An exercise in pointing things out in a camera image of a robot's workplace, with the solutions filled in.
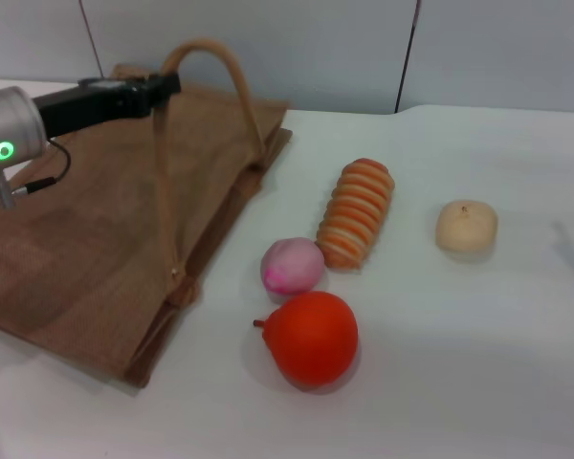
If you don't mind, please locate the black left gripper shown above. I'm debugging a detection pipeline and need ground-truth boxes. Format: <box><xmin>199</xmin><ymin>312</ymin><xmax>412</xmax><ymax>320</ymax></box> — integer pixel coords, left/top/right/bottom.
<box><xmin>32</xmin><ymin>72</ymin><xmax>182</xmax><ymax>142</ymax></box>

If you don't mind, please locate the brown jute handbag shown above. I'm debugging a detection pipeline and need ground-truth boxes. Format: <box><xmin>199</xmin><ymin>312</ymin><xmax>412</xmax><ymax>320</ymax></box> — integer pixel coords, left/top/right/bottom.
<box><xmin>0</xmin><ymin>40</ymin><xmax>294</xmax><ymax>389</ymax></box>

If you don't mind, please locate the pink peach bun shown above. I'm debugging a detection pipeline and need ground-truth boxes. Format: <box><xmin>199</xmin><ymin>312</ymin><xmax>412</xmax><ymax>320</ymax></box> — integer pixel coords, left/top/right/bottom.
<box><xmin>259</xmin><ymin>237</ymin><xmax>327</xmax><ymax>305</ymax></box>

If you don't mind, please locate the orange striped bread roll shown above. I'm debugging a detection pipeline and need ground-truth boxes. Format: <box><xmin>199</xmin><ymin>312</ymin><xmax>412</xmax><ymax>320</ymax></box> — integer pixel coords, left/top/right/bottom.
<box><xmin>315</xmin><ymin>157</ymin><xmax>396</xmax><ymax>272</ymax></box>

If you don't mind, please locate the red pomegranate toy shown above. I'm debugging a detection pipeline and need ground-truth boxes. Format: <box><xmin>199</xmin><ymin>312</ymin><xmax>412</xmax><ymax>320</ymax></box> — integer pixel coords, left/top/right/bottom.
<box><xmin>253</xmin><ymin>290</ymin><xmax>361</xmax><ymax>389</ymax></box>

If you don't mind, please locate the thin black cable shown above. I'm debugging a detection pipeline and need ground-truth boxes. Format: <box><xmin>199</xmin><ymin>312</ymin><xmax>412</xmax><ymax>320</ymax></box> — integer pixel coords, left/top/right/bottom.
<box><xmin>26</xmin><ymin>140</ymin><xmax>74</xmax><ymax>195</ymax></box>

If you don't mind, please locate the silver cable connector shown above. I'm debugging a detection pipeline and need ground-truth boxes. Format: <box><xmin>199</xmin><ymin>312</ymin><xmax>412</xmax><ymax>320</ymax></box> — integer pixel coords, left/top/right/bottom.
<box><xmin>0</xmin><ymin>165</ymin><xmax>17</xmax><ymax>212</ymax></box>

